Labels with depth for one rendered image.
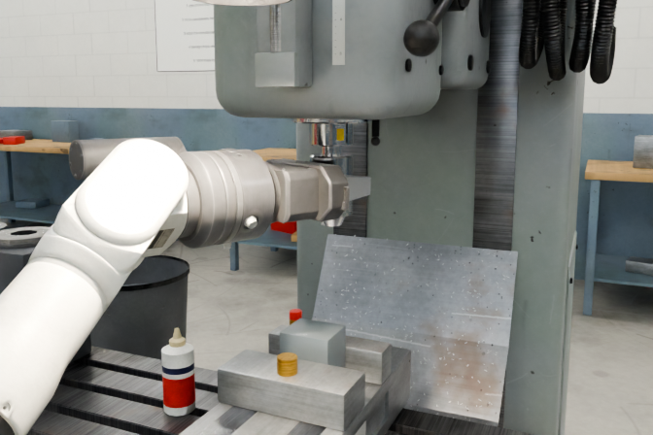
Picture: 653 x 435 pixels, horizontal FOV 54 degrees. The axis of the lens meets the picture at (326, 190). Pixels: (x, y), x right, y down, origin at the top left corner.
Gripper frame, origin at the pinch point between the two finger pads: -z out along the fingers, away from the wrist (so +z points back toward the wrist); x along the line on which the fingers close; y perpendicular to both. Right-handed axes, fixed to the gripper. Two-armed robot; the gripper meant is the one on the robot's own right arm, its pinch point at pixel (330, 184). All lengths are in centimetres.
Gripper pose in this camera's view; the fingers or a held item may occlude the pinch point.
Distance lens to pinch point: 69.4
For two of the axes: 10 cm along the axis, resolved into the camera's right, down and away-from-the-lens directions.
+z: -7.5, 0.8, -6.6
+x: -6.7, -1.1, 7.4
